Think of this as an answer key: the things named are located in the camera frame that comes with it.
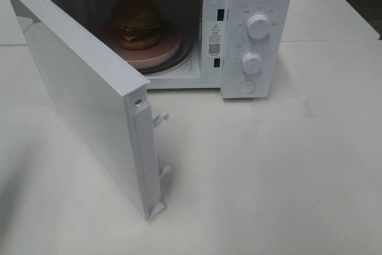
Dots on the round white door button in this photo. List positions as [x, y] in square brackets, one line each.
[246, 87]

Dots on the pink round plate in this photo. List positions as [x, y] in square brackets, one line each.
[168, 46]

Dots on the white microwave door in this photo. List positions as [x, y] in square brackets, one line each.
[102, 97]

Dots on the burger with lettuce and cheese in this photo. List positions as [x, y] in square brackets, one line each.
[137, 24]

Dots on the lower white dial knob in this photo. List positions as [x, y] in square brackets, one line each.
[252, 63]

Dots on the white dial knob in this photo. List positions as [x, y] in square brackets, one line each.
[258, 25]
[252, 63]

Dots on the white microwave oven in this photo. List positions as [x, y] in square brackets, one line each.
[220, 40]

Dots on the upper white dial knob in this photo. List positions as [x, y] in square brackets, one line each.
[258, 25]

